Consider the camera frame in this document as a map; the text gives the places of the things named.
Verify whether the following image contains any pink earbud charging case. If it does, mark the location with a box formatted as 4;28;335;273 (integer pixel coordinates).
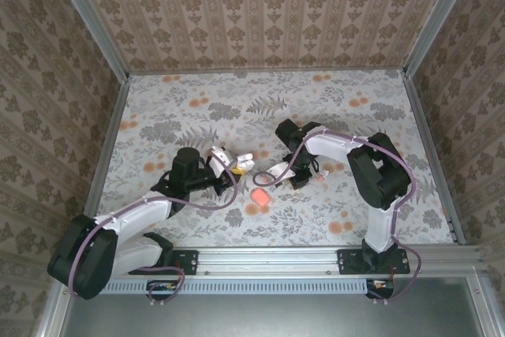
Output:
251;189;271;208

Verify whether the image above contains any floral patterned table cover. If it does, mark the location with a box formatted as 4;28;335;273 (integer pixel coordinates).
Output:
96;70;455;249

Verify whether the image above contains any grey metal plate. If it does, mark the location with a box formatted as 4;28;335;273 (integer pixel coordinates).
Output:
58;277;505;337

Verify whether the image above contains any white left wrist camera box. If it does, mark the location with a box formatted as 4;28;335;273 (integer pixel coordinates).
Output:
208;145;234;175

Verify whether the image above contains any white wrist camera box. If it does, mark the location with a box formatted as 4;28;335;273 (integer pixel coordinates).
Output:
267;161;296;185
208;145;234;175

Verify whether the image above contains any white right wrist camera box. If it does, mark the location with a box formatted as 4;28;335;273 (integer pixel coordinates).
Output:
267;161;296;185

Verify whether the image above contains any aluminium mounting rail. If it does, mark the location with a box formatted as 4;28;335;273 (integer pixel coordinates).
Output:
173;245;482;279

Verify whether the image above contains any aluminium frame side rail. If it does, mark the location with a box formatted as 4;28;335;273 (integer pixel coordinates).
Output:
402;70;466;245
84;74;131;222

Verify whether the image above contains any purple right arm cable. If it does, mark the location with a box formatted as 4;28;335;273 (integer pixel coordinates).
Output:
252;130;422;306

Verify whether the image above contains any grey slotted cable duct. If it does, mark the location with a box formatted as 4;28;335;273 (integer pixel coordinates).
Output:
106;277;370;295

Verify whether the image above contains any aluminium frame post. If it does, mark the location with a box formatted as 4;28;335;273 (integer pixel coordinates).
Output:
49;0;131;82
402;0;481;77

